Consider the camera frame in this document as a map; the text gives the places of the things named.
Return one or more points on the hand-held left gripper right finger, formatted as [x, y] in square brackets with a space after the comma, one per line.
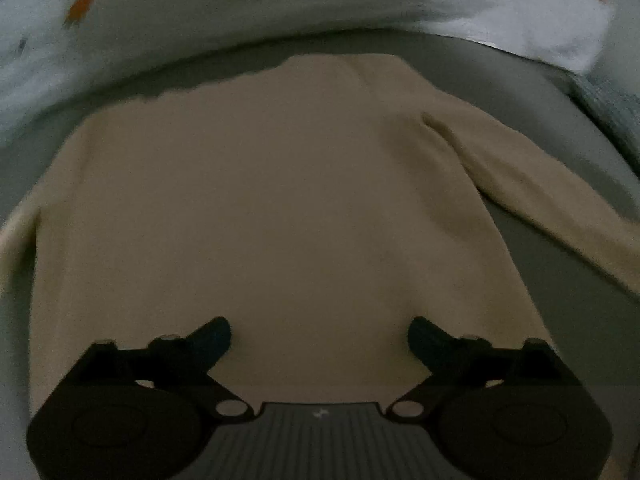
[421, 336]

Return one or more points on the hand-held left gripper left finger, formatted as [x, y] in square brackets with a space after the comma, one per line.
[217, 336]

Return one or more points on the cream knit sweater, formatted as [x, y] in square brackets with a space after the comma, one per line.
[260, 200]

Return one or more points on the teal textured cloth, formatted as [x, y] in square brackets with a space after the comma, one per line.
[610, 105]

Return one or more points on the carrot print quilt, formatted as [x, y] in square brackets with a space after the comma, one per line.
[240, 0]

